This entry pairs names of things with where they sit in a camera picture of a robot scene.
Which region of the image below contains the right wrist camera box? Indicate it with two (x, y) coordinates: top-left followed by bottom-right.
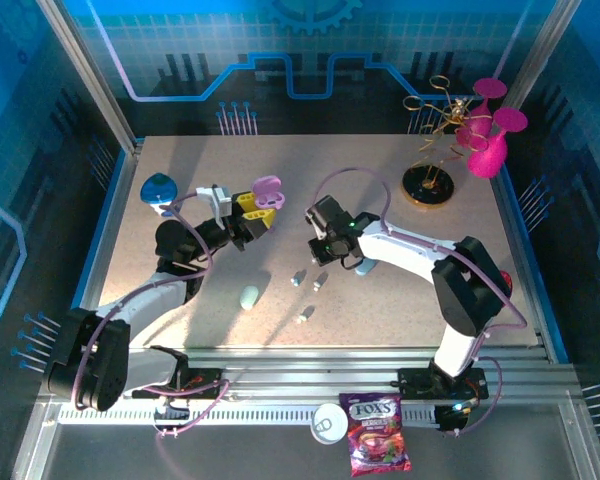
(305, 195), (349, 234)

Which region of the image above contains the aluminium base frame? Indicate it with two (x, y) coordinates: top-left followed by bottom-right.
(9, 344), (600, 480)

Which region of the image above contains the blue white globe figurine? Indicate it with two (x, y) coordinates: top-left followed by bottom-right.
(140, 172), (178, 218)

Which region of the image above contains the purple Fox's candy bag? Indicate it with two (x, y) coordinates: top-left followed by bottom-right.
(338, 392), (413, 478)

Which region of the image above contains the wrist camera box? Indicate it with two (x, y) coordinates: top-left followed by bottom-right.
(195, 183), (231, 231)
(305, 195), (349, 234)

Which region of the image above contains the aluminium frame post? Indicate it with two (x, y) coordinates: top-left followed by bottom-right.
(499, 0), (584, 109)
(34, 0), (137, 154)

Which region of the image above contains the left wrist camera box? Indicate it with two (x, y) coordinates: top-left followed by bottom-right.
(195, 183), (231, 231)

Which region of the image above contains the purple earbud charging case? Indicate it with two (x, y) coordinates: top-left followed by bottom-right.
(251, 174), (287, 210)

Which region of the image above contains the pink wine glass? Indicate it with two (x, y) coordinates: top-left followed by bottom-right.
(454, 77), (509, 151)
(467, 107), (529, 180)

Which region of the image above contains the white slotted cable duct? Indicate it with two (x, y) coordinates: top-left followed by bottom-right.
(57, 404), (441, 427)

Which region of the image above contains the black electronics board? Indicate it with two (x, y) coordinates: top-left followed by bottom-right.
(435, 399), (477, 435)

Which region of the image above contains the white pull-tab can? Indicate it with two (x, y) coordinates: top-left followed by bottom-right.
(310, 402), (350, 445)

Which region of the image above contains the gold wire glass rack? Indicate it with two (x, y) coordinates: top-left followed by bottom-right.
(399, 74), (474, 206)

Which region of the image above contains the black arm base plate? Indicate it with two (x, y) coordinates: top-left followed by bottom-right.
(131, 367), (227, 401)
(397, 367), (490, 401)

